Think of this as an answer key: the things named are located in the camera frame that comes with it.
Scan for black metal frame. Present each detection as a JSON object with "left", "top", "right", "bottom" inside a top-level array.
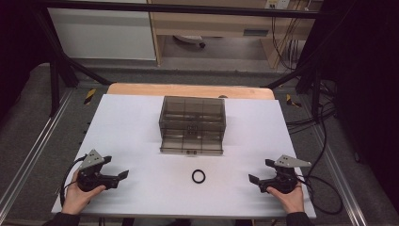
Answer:
[{"left": 29, "top": 0, "right": 338, "bottom": 118}]

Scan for person's left hand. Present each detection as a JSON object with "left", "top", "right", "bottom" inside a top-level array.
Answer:
[{"left": 60, "top": 169, "right": 107, "bottom": 217}]

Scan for white cabinet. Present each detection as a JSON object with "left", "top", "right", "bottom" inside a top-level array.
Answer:
[{"left": 46, "top": 7, "right": 157, "bottom": 61}]

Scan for grey translucent drawer cabinet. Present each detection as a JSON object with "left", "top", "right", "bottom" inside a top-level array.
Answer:
[{"left": 158, "top": 95, "right": 227, "bottom": 143}]

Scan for grey translucent drawer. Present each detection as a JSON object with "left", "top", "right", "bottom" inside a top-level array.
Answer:
[{"left": 159, "top": 126, "right": 225, "bottom": 156}]

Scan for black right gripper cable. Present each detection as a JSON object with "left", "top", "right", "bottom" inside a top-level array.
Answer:
[{"left": 295, "top": 174, "right": 343, "bottom": 217}]

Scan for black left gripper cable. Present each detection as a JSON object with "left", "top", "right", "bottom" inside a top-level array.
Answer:
[{"left": 58, "top": 154, "right": 88, "bottom": 207}]

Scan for wooden table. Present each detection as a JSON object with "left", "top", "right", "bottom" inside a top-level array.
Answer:
[{"left": 106, "top": 82, "right": 277, "bottom": 101}]

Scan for white chair base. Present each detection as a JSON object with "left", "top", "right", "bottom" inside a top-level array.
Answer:
[{"left": 172, "top": 34, "right": 207, "bottom": 49}]

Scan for light wooden desk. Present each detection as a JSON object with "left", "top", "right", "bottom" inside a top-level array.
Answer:
[{"left": 147, "top": 0, "right": 325, "bottom": 70}]

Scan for bundle of black floor cables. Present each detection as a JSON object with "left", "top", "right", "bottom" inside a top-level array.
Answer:
[{"left": 286, "top": 78, "right": 339, "bottom": 137}]

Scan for black ring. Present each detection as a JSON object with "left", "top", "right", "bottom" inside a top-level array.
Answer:
[{"left": 191, "top": 169, "right": 207, "bottom": 185}]

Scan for person's right hand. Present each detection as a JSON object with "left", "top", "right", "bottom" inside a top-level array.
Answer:
[{"left": 266, "top": 184, "right": 306, "bottom": 216}]

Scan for aluminium floor rail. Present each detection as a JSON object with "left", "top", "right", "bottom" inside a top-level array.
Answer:
[
  {"left": 0, "top": 89, "right": 75, "bottom": 218},
  {"left": 312, "top": 123, "right": 369, "bottom": 226}
]

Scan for white wall socket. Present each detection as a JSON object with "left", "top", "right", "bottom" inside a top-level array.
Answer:
[{"left": 264, "top": 0, "right": 292, "bottom": 10}]

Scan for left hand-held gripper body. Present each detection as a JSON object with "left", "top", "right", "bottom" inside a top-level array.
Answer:
[{"left": 76, "top": 149, "right": 121, "bottom": 193}]

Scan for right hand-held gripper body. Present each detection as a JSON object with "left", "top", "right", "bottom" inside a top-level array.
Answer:
[{"left": 258, "top": 153, "right": 312, "bottom": 194}]

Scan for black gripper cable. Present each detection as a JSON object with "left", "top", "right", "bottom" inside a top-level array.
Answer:
[
  {"left": 58, "top": 154, "right": 88, "bottom": 207},
  {"left": 295, "top": 174, "right": 343, "bottom": 217}
]

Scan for yellow black tape strip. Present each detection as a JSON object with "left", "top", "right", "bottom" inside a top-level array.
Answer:
[
  {"left": 83, "top": 88, "right": 97, "bottom": 105},
  {"left": 285, "top": 93, "right": 303, "bottom": 108}
]

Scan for hanging black cables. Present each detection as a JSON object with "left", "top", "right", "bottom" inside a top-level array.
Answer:
[{"left": 270, "top": 16, "right": 303, "bottom": 71}]

